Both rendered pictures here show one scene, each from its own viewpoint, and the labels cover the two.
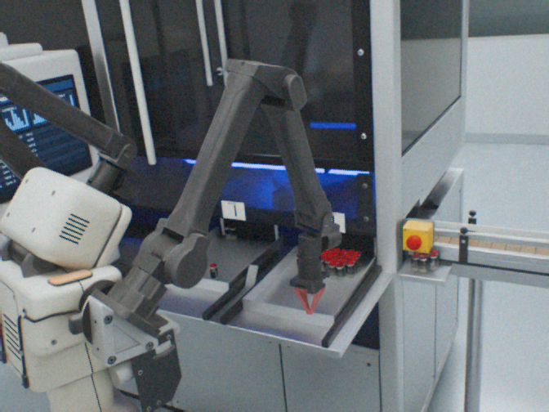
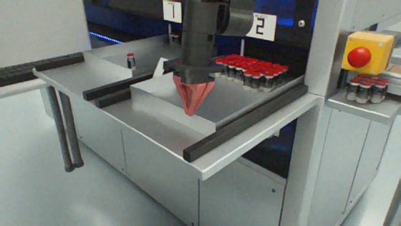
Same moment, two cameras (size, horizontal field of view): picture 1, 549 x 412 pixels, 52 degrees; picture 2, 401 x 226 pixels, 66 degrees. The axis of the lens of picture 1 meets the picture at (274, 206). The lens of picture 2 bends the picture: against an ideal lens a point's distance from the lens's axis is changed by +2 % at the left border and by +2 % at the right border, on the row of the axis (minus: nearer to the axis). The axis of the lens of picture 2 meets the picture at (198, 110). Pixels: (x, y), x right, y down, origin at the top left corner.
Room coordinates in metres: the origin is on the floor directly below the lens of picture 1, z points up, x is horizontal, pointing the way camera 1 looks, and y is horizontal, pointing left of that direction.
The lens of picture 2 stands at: (0.72, -0.20, 1.18)
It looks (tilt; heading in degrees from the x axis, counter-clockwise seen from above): 27 degrees down; 14
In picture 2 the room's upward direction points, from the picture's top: straight up
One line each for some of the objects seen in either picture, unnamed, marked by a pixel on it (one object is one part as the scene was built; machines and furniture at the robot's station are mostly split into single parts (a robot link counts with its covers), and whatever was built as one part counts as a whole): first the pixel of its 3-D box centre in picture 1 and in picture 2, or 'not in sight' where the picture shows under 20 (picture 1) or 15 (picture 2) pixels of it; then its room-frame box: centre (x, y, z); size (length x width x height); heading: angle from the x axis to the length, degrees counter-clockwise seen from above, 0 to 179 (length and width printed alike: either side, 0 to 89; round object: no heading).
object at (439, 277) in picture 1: (427, 269); (366, 101); (1.45, -0.43, 0.87); 0.14 x 0.13 x 0.02; 150
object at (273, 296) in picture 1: (313, 281); (220, 86); (1.39, -0.09, 0.90); 0.34 x 0.26 x 0.04; 151
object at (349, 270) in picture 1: (324, 266); (242, 74); (1.47, -0.13, 0.90); 0.18 x 0.02 x 0.05; 61
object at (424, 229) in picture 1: (418, 235); (367, 51); (1.42, -0.39, 0.99); 0.08 x 0.07 x 0.07; 150
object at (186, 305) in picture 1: (259, 282); (171, 81); (1.47, 0.07, 0.87); 0.70 x 0.48 x 0.02; 60
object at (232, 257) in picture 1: (223, 256); (152, 53); (1.61, 0.18, 0.90); 0.34 x 0.26 x 0.04; 150
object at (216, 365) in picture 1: (214, 275); (183, 91); (2.37, 0.32, 0.44); 2.06 x 1.00 x 0.88; 60
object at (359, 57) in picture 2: (414, 242); (359, 56); (1.38, -0.37, 0.99); 0.04 x 0.04 x 0.04; 60
